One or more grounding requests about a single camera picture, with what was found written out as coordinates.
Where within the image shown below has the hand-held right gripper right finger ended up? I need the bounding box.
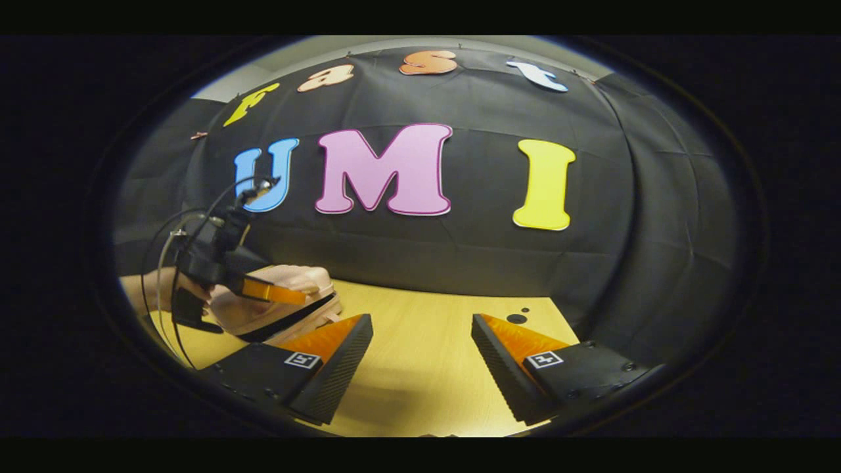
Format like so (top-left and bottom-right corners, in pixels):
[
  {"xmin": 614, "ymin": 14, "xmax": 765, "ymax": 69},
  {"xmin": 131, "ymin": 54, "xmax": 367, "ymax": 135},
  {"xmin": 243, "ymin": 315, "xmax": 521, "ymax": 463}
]
[{"xmin": 471, "ymin": 313, "xmax": 651, "ymax": 426}]

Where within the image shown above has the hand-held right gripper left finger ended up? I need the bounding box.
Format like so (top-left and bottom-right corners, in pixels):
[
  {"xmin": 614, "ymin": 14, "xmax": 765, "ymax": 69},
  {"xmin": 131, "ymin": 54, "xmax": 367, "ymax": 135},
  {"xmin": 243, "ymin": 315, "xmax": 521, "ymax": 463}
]
[{"xmin": 200, "ymin": 313, "xmax": 374, "ymax": 426}]

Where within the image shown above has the pink suitcase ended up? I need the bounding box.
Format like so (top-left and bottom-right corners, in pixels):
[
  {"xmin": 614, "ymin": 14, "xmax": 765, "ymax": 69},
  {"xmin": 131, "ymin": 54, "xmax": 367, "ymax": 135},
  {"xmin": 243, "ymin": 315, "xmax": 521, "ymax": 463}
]
[{"xmin": 207, "ymin": 265, "xmax": 342, "ymax": 344}]

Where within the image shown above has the black backdrop cloth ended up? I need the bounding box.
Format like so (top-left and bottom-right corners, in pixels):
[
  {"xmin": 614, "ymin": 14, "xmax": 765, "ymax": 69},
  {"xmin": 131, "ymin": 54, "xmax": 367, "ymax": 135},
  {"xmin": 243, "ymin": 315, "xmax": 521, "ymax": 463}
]
[{"xmin": 113, "ymin": 46, "xmax": 740, "ymax": 369}]

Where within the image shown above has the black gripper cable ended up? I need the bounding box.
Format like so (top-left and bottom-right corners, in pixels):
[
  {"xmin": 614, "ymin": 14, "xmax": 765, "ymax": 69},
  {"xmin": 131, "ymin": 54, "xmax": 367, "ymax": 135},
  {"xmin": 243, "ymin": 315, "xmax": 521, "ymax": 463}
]
[{"xmin": 141, "ymin": 176, "xmax": 277, "ymax": 370}]

